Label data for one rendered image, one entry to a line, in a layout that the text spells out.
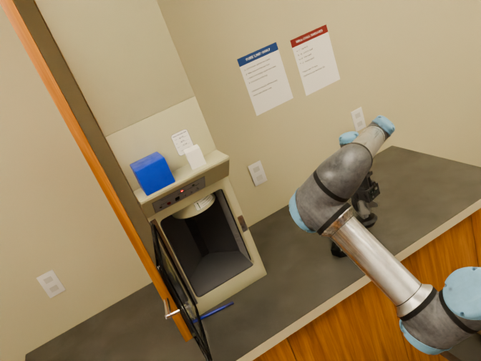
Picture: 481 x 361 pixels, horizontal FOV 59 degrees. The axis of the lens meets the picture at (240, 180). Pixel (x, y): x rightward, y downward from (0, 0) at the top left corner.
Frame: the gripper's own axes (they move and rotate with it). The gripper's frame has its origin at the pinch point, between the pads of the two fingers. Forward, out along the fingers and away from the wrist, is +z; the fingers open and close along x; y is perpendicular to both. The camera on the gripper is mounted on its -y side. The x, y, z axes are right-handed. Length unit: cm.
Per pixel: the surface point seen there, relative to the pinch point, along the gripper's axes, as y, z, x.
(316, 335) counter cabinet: 5, 22, -46
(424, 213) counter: 14.5, 8.4, 17.7
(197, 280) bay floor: -38, 1, -61
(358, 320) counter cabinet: 9.5, 28.1, -28.4
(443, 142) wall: -26, 26, 109
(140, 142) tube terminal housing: -28, -62, -62
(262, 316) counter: -6, 9, -57
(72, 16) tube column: -28, -103, -64
